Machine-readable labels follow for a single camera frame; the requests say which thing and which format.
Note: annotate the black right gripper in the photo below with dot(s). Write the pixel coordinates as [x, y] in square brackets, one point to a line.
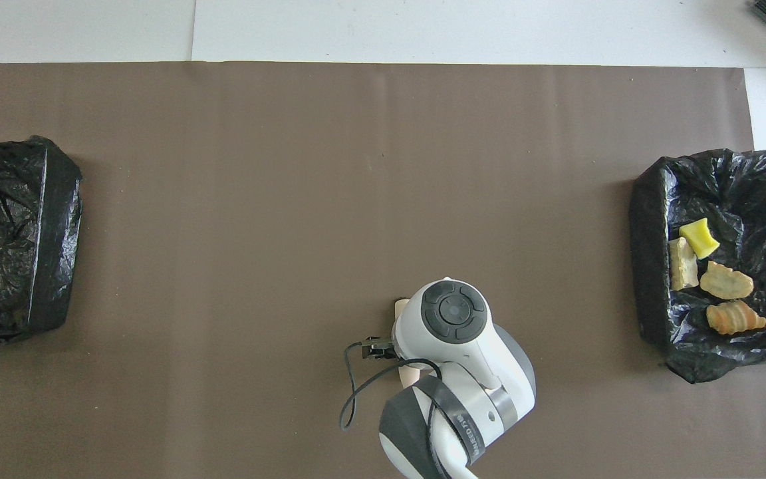
[380, 348]

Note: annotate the beige brush black bristles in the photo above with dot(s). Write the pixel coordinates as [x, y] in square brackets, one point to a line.
[410, 376]

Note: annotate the pale yellowish foam chunk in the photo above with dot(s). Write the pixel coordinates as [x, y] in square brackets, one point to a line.
[683, 269]
[734, 318]
[727, 282]

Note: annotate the yellow sponge piece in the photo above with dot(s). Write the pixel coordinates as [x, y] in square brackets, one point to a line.
[701, 238]

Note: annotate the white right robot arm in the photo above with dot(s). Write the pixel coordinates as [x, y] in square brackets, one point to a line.
[456, 372]

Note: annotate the flat taut black bag bin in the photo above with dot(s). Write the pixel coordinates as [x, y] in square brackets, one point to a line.
[17, 233]

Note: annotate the crumpled open black bag bin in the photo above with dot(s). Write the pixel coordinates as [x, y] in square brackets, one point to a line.
[755, 193]

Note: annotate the brown table mat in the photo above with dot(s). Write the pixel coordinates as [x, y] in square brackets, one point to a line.
[290, 199]

